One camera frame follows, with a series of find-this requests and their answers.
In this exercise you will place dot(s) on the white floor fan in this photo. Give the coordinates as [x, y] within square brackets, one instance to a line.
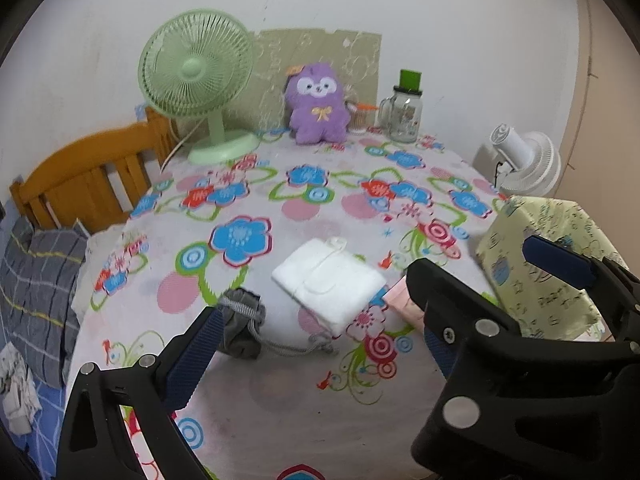
[524, 164]

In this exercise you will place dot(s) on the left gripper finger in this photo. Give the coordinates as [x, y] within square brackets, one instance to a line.
[451, 310]
[613, 289]

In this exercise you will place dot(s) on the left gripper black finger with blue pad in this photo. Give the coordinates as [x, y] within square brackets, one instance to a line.
[94, 443]

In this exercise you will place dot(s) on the olive cartoon wall board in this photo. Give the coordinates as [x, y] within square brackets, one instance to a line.
[354, 57]

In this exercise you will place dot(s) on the floral tablecloth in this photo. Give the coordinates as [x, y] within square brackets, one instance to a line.
[351, 413]

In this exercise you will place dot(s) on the grey drawstring pouch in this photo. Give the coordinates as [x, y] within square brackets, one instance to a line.
[244, 314]

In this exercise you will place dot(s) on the green desk fan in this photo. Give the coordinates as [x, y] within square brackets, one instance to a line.
[192, 67]

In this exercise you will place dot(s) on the yellow cartoon fabric basket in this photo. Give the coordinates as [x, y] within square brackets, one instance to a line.
[544, 306]

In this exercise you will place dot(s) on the grey plaid pillow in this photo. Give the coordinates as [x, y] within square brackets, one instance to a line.
[39, 273]

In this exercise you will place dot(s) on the purple plush toy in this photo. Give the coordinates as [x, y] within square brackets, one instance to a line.
[316, 101]

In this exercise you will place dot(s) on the beige door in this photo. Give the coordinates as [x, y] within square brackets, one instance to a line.
[600, 149]

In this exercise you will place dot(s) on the glass mug jar green lid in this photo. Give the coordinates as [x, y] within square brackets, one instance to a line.
[399, 115]

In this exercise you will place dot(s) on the white towel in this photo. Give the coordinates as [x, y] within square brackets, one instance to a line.
[329, 281]

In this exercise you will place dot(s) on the crumpled white cloth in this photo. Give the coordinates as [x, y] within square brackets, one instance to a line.
[19, 397]

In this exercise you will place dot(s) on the pink cartoon cloth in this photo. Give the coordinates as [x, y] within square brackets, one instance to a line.
[398, 298]

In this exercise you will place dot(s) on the cotton swab jar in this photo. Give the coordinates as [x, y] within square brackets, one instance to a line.
[362, 116]

